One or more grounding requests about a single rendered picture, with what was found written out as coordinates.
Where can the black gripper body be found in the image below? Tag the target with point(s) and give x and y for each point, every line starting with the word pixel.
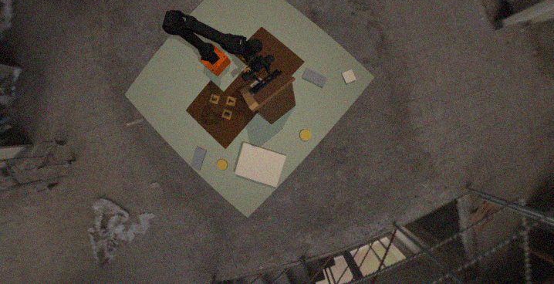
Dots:
pixel 248 75

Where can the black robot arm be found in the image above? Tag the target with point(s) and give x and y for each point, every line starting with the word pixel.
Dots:
pixel 174 24

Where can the yellow flat disc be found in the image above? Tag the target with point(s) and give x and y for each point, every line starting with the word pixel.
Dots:
pixel 222 164
pixel 305 134

